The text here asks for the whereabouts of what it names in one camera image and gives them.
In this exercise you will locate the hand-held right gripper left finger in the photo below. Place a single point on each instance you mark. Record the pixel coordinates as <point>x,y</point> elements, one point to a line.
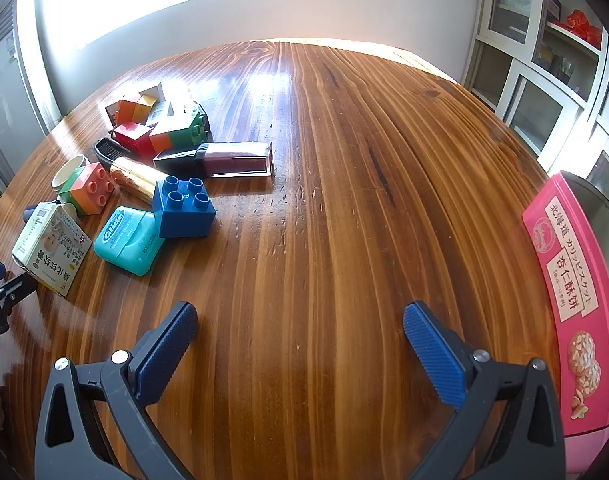
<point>167,355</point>

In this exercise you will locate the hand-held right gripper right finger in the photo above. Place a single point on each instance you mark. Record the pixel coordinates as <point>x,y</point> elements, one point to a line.
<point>434,355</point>

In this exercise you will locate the white yellow medicine box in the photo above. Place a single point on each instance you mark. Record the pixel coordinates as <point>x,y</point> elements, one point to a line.
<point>54,250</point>

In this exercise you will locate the dark blue bottle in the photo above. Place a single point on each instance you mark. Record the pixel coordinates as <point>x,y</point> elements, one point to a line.
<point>29,212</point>

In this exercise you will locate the teal dental floss box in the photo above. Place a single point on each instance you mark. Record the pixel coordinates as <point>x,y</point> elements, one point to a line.
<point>127,240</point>

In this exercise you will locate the white cream jar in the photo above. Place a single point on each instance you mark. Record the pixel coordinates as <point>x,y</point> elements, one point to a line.
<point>64,175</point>

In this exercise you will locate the blue building block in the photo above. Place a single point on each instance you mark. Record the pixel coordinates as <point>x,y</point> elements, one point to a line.
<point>182,220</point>

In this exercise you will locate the gold lipstick tube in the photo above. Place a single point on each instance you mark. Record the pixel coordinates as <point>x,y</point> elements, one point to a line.
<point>132,177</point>

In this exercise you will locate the pink biscuit tin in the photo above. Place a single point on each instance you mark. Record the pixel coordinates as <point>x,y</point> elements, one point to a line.
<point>574,260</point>

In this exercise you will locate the red building block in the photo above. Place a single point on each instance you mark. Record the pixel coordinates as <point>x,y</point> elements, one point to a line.
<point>134,137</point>

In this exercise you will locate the wooden desktop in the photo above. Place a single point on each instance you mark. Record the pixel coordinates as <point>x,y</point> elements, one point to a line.
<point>359,210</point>

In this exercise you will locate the black ribbed case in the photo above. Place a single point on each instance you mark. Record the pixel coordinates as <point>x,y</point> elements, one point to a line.
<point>107,150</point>

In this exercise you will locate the white air conditioner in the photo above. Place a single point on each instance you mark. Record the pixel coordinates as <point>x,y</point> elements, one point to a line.
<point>9,110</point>

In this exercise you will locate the orange yellow building block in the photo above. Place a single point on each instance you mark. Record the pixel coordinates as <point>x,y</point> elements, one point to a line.
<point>129,109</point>

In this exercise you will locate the white glass door cabinet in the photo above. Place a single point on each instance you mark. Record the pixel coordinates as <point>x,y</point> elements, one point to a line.
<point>504,80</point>

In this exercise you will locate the red plastic bag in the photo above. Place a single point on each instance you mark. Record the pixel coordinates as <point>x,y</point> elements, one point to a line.
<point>584,25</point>

